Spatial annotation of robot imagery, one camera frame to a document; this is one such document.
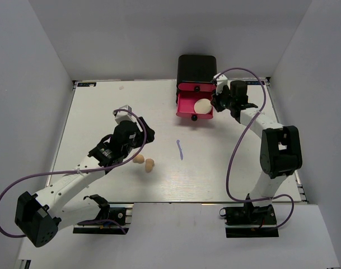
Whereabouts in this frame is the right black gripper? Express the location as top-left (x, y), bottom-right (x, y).
top-left (211, 86), bottom-right (235, 113)

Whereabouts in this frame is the round beige powder puff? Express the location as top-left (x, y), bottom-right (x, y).
top-left (194, 98), bottom-right (212, 114)

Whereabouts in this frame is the black drawer organizer cabinet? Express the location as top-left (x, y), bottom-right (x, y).
top-left (176, 54), bottom-right (217, 103)

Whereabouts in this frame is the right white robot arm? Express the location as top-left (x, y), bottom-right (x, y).
top-left (211, 80), bottom-right (302, 224)

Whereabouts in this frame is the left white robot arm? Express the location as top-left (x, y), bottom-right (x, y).
top-left (15, 118), bottom-right (155, 247)

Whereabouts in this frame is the beige makeup sponge left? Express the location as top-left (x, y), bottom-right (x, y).
top-left (132, 154), bottom-right (145, 164)

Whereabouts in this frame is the beige makeup sponge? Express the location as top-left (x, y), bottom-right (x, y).
top-left (132, 154), bottom-right (145, 164)
top-left (145, 159), bottom-right (155, 173)

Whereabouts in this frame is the beige makeup sponge right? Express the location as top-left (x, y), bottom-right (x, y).
top-left (145, 159), bottom-right (155, 173)

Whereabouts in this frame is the purple eyebrow razor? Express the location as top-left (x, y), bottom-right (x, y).
top-left (176, 140), bottom-right (184, 160)

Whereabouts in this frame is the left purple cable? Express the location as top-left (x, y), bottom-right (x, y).
top-left (0, 109), bottom-right (147, 238)

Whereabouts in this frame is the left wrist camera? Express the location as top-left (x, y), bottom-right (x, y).
top-left (113, 105), bottom-right (133, 124)

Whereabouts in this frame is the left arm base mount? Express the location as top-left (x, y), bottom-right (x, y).
top-left (73, 194), bottom-right (133, 235)

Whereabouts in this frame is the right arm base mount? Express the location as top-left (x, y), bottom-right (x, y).
top-left (219, 195), bottom-right (279, 238)

